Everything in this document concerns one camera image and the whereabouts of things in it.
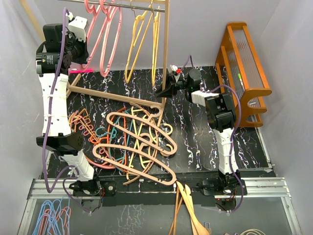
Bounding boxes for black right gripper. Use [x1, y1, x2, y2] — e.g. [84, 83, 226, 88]
[155, 74, 191, 98]

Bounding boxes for pink plastic hanger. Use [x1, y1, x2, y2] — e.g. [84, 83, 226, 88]
[82, 0, 108, 66]
[100, 0, 122, 77]

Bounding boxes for yellow velvet hanger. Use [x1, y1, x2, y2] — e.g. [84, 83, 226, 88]
[151, 12, 160, 86]
[124, 10, 152, 83]

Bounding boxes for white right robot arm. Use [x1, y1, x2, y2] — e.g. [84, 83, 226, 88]
[156, 65, 243, 194]

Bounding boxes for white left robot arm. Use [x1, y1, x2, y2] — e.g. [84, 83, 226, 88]
[36, 19, 101, 195]

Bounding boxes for wooden hangers on floor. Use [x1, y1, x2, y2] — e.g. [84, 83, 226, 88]
[168, 181, 211, 235]

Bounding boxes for pink tape strip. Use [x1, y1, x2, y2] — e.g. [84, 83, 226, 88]
[69, 70, 94, 74]

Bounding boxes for teal thin hanger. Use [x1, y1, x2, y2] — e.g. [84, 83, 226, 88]
[95, 107, 131, 165]

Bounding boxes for metal hanging rod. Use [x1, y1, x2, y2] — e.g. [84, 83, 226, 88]
[62, 0, 165, 13]

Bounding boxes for orange wooden shelf rack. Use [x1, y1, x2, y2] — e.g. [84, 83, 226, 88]
[215, 22, 272, 128]

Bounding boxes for orange thin hanger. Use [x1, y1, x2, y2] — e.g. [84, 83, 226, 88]
[69, 108, 116, 170]

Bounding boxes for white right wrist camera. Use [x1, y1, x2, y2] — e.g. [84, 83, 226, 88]
[169, 65, 181, 76]

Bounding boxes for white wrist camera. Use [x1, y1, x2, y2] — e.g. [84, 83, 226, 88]
[169, 65, 181, 76]
[67, 12, 88, 43]

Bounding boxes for wooden clothes rack frame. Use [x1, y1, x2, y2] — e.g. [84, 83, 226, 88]
[19, 0, 169, 108]

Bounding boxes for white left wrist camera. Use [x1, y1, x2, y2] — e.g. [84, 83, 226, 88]
[67, 12, 88, 43]

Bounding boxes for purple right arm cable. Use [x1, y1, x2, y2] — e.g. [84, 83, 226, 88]
[182, 55, 245, 213]

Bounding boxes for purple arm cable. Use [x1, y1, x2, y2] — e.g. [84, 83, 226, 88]
[41, 7, 91, 213]
[182, 55, 245, 213]

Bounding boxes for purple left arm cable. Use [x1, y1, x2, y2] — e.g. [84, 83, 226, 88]
[41, 7, 91, 213]

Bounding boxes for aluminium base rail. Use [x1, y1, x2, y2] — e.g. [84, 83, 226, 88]
[215, 177, 291, 198]

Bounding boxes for blue wire hangers pile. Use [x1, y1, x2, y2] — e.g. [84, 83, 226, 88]
[31, 197, 71, 235]

